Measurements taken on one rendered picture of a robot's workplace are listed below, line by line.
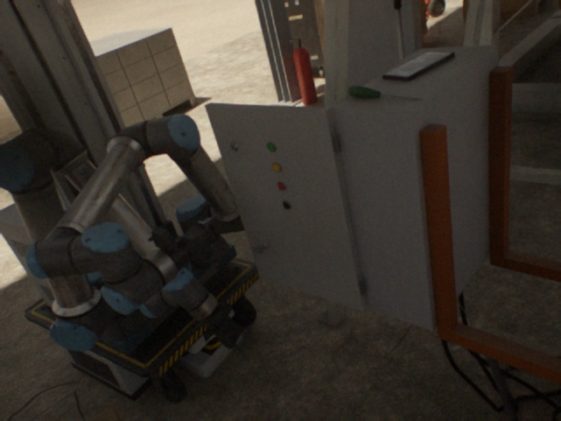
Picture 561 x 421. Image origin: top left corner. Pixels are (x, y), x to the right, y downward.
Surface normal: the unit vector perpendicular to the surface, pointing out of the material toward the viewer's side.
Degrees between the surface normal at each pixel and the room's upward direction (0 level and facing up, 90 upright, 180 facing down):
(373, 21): 90
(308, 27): 90
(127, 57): 90
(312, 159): 90
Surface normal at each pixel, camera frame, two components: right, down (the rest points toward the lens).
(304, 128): -0.59, 0.53
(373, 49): -0.32, 0.55
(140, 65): 0.80, 0.15
